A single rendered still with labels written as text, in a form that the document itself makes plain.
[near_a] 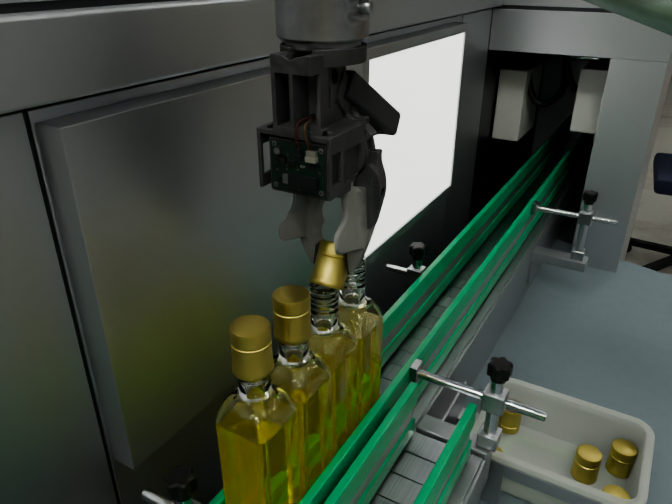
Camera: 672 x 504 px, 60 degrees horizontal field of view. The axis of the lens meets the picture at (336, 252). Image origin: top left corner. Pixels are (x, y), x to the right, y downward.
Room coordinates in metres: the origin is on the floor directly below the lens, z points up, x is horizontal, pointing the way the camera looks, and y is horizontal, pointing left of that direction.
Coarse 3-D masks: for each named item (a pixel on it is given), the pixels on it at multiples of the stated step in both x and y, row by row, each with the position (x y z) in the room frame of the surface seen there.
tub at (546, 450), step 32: (512, 384) 0.71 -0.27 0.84; (480, 416) 0.64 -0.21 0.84; (576, 416) 0.66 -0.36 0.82; (608, 416) 0.64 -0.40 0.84; (512, 448) 0.65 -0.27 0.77; (544, 448) 0.65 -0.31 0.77; (576, 448) 0.65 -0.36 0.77; (608, 448) 0.63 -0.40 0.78; (640, 448) 0.60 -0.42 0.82; (608, 480) 0.59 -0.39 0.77; (640, 480) 0.52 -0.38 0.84
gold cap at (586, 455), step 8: (584, 448) 0.60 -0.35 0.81; (592, 448) 0.60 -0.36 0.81; (576, 456) 0.59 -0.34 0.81; (584, 456) 0.59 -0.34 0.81; (592, 456) 0.59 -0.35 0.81; (600, 456) 0.59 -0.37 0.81; (576, 464) 0.59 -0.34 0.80; (584, 464) 0.58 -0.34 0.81; (592, 464) 0.58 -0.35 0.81; (600, 464) 0.58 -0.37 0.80; (576, 472) 0.59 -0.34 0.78; (584, 472) 0.58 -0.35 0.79; (592, 472) 0.58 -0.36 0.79; (576, 480) 0.58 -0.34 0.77; (584, 480) 0.58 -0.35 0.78; (592, 480) 0.58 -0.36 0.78
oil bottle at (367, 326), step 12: (372, 300) 0.55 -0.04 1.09; (348, 312) 0.53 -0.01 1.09; (360, 312) 0.53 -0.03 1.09; (372, 312) 0.54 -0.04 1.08; (348, 324) 0.52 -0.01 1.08; (360, 324) 0.52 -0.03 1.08; (372, 324) 0.53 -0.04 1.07; (360, 336) 0.51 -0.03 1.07; (372, 336) 0.53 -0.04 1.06; (360, 348) 0.51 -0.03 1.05; (372, 348) 0.53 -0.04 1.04; (360, 360) 0.51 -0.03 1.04; (372, 360) 0.53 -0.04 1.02; (360, 372) 0.51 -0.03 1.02; (372, 372) 0.53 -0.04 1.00; (360, 384) 0.51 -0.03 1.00; (372, 384) 0.53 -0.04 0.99; (360, 396) 0.51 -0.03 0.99; (372, 396) 0.53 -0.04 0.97; (360, 408) 0.51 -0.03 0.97; (360, 420) 0.51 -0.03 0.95
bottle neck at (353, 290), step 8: (360, 264) 0.54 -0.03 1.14; (352, 272) 0.53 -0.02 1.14; (360, 272) 0.53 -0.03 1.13; (352, 280) 0.53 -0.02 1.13; (360, 280) 0.53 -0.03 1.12; (344, 288) 0.53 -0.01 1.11; (352, 288) 0.53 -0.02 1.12; (360, 288) 0.53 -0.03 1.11; (344, 296) 0.53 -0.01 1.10; (352, 296) 0.53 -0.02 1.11; (360, 296) 0.53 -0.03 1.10; (344, 304) 0.53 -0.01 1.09; (352, 304) 0.53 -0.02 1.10; (360, 304) 0.53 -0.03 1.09
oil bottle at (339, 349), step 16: (320, 336) 0.48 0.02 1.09; (336, 336) 0.48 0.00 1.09; (352, 336) 0.49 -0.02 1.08; (320, 352) 0.47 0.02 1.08; (336, 352) 0.47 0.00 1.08; (352, 352) 0.49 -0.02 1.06; (336, 368) 0.46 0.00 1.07; (352, 368) 0.49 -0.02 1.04; (336, 384) 0.46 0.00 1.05; (352, 384) 0.49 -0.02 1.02; (336, 400) 0.46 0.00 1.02; (352, 400) 0.49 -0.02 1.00; (336, 416) 0.46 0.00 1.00; (352, 416) 0.49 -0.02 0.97; (336, 432) 0.46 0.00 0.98; (336, 448) 0.46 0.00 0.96
